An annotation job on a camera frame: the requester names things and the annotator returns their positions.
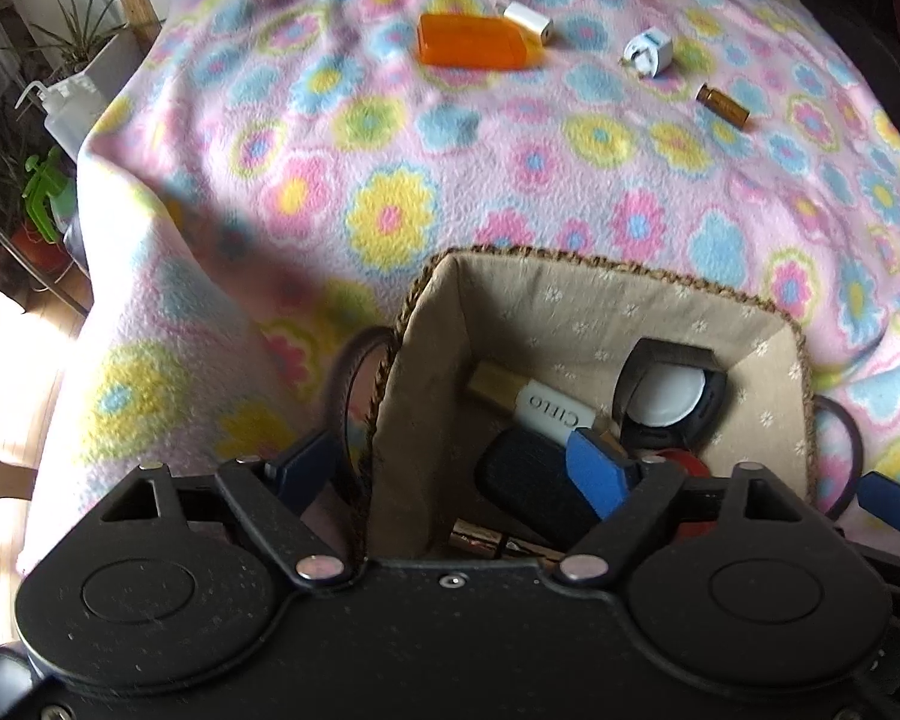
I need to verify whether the white squeeze bottle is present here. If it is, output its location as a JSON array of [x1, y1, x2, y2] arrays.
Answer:
[[15, 79, 95, 166]]

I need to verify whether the white tube with gold cap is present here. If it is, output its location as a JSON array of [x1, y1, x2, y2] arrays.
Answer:
[[466, 361, 616, 443]]

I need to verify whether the red flower pot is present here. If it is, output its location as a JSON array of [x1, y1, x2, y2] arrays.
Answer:
[[11, 225, 68, 275]]

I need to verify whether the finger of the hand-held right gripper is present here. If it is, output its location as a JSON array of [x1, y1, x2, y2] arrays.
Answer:
[[859, 471, 900, 541]]

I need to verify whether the white usb charger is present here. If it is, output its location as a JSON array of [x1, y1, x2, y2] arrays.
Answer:
[[502, 3, 556, 44]]

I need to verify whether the wooden post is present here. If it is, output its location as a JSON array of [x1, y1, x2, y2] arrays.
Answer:
[[124, 0, 162, 53]]

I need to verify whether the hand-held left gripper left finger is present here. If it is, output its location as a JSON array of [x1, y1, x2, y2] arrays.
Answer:
[[92, 427, 355, 587]]

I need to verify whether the white planter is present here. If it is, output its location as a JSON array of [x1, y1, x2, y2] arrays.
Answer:
[[45, 30, 147, 158]]

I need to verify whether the black glasses case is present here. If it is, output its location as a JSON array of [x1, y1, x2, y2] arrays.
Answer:
[[474, 427, 601, 550]]

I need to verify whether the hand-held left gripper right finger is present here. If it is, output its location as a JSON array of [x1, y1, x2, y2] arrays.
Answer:
[[553, 426, 809, 586]]

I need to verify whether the brown round compact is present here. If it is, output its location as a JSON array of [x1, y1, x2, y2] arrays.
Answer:
[[637, 446, 713, 541]]

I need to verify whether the woven basket with fabric lining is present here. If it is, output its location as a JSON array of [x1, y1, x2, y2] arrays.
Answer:
[[337, 244, 863, 563]]

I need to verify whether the small amber bottle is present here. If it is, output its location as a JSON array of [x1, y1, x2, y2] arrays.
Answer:
[[695, 84, 752, 127]]

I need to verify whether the black box with white disc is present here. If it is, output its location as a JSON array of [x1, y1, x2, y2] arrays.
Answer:
[[613, 339, 728, 458]]

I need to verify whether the green potted plant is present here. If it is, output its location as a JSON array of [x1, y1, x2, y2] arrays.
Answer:
[[26, 0, 132, 76]]

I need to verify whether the orange plastic bottle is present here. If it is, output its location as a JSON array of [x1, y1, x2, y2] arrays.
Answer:
[[418, 13, 545, 72]]

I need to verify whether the dark sofa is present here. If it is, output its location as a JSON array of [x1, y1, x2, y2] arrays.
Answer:
[[750, 0, 900, 128]]

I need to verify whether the floral fleece blanket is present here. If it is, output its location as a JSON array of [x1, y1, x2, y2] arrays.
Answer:
[[15, 0, 900, 578]]

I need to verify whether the white travel plug adapter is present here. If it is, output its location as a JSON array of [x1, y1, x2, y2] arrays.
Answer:
[[621, 30, 677, 80]]

